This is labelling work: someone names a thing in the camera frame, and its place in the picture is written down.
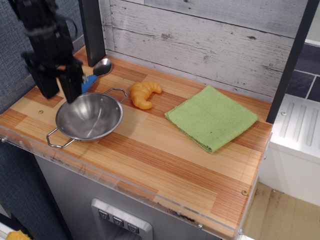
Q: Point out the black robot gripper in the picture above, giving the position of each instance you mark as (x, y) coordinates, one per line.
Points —
(52, 46)

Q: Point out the stainless steel two-handled bowl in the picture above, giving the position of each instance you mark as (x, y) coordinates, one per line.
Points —
(90, 117)

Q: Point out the orange plastic croissant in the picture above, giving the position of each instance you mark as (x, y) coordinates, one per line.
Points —
(141, 91)

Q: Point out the silver toy fridge cabinet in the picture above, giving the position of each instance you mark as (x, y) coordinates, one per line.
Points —
(73, 194)

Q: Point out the silver dispenser button panel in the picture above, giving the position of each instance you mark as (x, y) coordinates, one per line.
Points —
(116, 224)

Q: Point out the green folded cloth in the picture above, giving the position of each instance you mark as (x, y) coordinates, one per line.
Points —
(211, 119)

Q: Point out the yellow toy on floor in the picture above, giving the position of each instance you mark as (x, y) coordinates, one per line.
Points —
(17, 235)

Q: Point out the clear acrylic table edge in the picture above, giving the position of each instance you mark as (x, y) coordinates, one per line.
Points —
(222, 231)

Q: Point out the white ribbed side unit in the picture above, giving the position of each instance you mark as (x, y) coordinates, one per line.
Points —
(291, 161)

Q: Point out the blue-handled metal spoon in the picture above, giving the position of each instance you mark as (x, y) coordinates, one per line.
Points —
(103, 67)

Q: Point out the dark vertical left post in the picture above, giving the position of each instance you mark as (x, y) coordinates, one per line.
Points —
(92, 30)

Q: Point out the dark vertical post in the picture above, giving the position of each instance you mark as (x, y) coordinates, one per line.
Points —
(299, 41)
(92, 30)

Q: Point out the dark vertical right post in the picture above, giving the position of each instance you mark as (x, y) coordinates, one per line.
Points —
(299, 41)

